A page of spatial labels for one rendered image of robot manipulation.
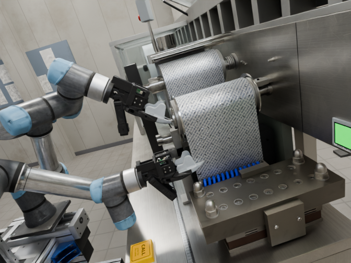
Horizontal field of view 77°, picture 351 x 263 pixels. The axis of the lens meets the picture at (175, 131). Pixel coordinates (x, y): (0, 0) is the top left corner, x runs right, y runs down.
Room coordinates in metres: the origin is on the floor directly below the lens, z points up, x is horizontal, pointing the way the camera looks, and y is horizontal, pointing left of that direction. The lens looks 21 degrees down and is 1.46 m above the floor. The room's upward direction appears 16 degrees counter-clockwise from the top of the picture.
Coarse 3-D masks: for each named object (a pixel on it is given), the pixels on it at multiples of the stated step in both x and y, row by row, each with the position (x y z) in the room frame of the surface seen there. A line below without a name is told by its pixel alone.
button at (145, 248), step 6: (150, 240) 0.55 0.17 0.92; (132, 246) 0.55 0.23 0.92; (138, 246) 0.54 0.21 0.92; (144, 246) 0.54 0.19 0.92; (150, 246) 0.53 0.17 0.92; (132, 252) 0.53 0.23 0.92; (138, 252) 0.52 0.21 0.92; (144, 252) 0.51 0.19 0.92; (150, 252) 0.51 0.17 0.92; (132, 258) 0.50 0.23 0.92; (138, 258) 0.50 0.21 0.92; (144, 258) 0.49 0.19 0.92; (150, 258) 0.49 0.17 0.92
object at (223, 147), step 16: (208, 128) 0.64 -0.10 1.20; (224, 128) 0.64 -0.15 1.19; (240, 128) 0.65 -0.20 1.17; (256, 128) 0.65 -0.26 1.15; (192, 144) 0.64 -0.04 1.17; (208, 144) 0.64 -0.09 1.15; (224, 144) 0.64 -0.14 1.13; (240, 144) 0.65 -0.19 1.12; (256, 144) 0.65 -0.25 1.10; (208, 160) 0.64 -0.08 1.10; (224, 160) 0.64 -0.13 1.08; (240, 160) 0.65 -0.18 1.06; (256, 160) 0.65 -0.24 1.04; (208, 176) 0.64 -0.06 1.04
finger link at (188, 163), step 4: (188, 156) 0.62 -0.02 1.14; (184, 160) 0.62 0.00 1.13; (188, 160) 0.62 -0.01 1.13; (192, 160) 0.62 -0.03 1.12; (180, 164) 0.62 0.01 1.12; (184, 164) 0.61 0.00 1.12; (188, 164) 0.62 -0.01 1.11; (192, 164) 0.62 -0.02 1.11; (196, 164) 0.62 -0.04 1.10; (200, 164) 0.62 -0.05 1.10; (180, 168) 0.61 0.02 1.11; (184, 168) 0.61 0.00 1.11; (188, 168) 0.61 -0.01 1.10; (192, 168) 0.61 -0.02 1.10; (196, 168) 0.61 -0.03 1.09; (180, 172) 0.61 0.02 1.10; (192, 172) 0.61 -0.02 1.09
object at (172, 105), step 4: (248, 80) 0.69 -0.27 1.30; (252, 88) 0.67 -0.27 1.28; (172, 100) 0.70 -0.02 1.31; (256, 100) 0.66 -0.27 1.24; (172, 104) 0.67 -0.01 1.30; (256, 104) 0.66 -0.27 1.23; (172, 108) 0.67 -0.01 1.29; (176, 108) 0.66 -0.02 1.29; (176, 112) 0.65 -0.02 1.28; (176, 116) 0.64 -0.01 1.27; (180, 124) 0.64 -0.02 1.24; (180, 128) 0.65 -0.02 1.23; (180, 132) 0.65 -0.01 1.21
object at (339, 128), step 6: (336, 126) 0.44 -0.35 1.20; (342, 126) 0.42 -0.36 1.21; (336, 132) 0.44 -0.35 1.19; (342, 132) 0.42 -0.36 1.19; (348, 132) 0.41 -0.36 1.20; (336, 138) 0.44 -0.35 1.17; (342, 138) 0.42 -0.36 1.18; (348, 138) 0.41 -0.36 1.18; (342, 144) 0.42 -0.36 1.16; (348, 144) 0.41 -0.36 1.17
